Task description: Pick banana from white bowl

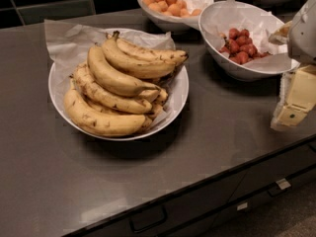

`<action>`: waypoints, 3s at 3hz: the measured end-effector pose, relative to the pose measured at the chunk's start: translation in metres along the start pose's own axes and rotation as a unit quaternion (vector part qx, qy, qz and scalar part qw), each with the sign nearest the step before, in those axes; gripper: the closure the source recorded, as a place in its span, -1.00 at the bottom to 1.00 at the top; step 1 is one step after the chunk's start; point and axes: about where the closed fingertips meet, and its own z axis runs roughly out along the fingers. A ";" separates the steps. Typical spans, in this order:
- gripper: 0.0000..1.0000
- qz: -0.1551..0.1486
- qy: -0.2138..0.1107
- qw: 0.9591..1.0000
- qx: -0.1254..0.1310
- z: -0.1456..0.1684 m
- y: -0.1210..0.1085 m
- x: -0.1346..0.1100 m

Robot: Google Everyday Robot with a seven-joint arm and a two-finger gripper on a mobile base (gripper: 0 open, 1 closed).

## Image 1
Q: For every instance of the white bowl with strawberries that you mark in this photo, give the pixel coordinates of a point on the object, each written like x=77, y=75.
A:
x=237, y=70

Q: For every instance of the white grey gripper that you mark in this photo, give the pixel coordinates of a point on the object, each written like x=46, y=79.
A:
x=303, y=34

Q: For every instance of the upper curved banana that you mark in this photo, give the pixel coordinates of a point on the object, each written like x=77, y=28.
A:
x=141, y=69

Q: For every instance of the white paper under bananas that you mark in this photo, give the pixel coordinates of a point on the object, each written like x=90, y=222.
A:
x=68, y=44

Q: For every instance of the middle curved banana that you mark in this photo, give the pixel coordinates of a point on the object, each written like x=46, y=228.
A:
x=112, y=79

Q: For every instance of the white bowl with bananas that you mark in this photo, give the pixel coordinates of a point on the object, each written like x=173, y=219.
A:
x=178, y=90

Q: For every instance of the pile of red strawberries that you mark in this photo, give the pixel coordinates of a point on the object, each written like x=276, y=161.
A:
x=239, y=48

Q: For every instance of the black drawer handle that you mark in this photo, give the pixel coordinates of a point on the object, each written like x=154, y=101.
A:
x=148, y=219
x=279, y=187

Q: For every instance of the front bottom banana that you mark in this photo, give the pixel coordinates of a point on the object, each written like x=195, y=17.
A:
x=96, y=122

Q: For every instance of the spotted brown banana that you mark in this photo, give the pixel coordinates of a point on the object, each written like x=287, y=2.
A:
x=89, y=87

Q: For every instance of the curved banana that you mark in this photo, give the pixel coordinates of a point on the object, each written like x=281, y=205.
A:
x=141, y=69
x=112, y=79

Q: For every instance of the top back banana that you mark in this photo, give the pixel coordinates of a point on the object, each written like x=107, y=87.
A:
x=150, y=54

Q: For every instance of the pile of small oranges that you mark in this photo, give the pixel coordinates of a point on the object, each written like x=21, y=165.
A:
x=175, y=8

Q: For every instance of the black drawer handle left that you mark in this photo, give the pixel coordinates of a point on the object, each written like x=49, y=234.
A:
x=148, y=219

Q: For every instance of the black drawer handle right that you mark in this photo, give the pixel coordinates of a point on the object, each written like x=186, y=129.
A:
x=279, y=187

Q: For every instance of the paper liner in strawberry bowl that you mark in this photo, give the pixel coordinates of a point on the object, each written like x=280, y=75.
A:
x=237, y=17

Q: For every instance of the white bowl with oranges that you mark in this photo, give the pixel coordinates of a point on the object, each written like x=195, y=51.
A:
x=175, y=24

